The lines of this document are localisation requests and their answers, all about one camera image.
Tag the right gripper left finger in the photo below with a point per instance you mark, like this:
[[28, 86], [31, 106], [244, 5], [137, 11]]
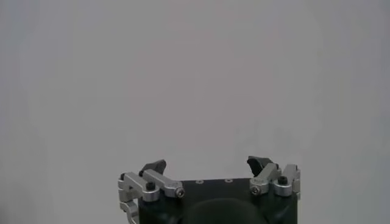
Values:
[[149, 187]]

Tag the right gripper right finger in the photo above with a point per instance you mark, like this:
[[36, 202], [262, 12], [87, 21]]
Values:
[[263, 179]]

